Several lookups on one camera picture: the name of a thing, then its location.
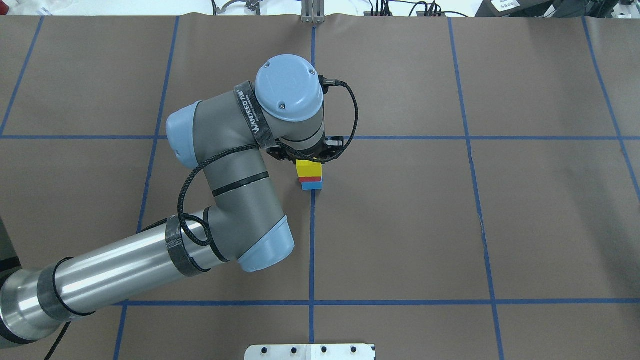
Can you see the blue wooden block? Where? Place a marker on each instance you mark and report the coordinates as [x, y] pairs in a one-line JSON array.
[[312, 185]]

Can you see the red wooden block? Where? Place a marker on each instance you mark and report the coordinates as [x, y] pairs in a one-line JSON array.
[[310, 179]]

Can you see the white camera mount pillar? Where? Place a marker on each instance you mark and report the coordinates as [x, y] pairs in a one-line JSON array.
[[322, 351]]

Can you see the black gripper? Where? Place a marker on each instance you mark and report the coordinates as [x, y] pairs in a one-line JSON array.
[[281, 154]]

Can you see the aluminium frame post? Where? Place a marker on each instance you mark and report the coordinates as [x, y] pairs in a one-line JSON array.
[[313, 12]]

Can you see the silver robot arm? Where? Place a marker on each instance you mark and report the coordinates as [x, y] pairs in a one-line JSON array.
[[226, 210]]

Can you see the yellow wooden block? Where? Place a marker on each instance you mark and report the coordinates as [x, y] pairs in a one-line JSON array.
[[308, 169]]

